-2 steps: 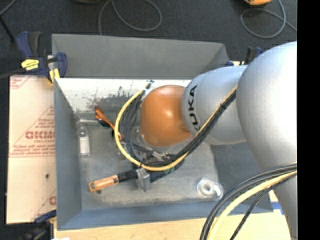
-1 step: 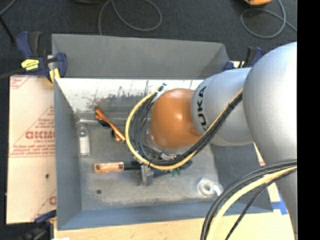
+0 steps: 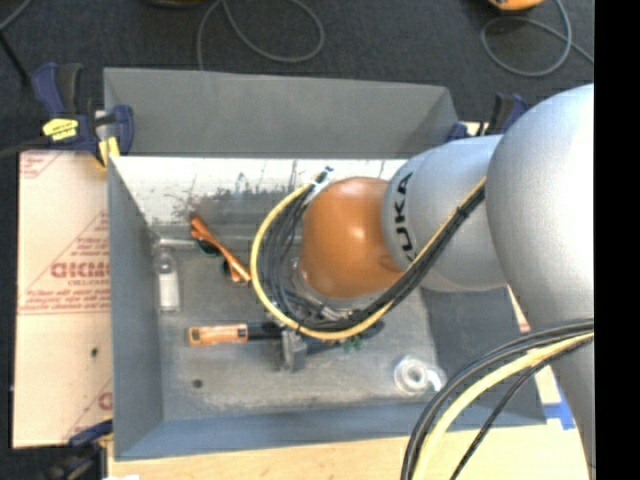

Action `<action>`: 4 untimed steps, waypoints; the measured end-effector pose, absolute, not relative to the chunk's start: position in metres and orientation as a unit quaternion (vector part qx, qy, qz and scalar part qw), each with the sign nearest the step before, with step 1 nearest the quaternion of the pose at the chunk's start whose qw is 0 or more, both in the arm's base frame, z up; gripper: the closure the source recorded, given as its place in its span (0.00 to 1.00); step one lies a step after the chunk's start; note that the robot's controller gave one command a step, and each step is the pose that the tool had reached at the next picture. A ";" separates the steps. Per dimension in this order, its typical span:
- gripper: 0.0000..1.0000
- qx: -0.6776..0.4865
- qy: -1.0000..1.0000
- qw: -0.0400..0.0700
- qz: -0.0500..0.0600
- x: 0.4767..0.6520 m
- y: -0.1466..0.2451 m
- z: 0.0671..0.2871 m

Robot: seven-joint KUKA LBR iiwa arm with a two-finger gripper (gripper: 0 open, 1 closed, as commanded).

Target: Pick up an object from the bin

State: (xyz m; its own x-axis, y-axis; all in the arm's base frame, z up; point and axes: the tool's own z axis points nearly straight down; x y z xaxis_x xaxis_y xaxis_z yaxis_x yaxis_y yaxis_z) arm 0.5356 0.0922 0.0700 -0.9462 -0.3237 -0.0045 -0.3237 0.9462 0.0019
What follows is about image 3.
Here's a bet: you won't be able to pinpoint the grey metal bin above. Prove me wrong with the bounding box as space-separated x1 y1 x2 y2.
102 67 547 462

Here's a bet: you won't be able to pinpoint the brown cardboard board red print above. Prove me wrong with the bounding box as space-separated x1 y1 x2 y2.
11 149 115 450

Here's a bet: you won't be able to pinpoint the clear glass ring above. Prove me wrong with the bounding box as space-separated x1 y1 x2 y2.
392 354 447 395

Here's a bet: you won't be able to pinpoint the orange and black tool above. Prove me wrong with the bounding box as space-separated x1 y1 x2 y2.
187 321 282 348

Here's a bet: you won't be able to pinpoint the orange sunglasses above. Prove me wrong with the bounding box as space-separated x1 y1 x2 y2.
189 214 253 286

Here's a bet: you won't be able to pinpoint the clear plastic bottle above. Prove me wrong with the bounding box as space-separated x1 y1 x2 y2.
153 246 182 314

